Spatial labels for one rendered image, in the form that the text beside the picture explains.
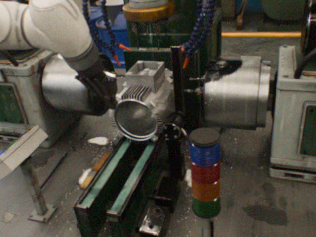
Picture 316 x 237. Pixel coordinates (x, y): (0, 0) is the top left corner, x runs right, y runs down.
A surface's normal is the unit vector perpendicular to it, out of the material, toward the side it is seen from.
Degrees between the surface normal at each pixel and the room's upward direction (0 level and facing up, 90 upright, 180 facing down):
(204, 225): 90
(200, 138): 0
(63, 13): 91
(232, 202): 0
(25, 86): 89
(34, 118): 89
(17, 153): 54
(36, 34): 107
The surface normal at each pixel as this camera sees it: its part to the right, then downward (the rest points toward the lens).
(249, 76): -0.27, -0.35
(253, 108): -0.32, 0.41
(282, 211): -0.09, -0.86
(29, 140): 0.71, -0.44
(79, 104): -0.29, 0.63
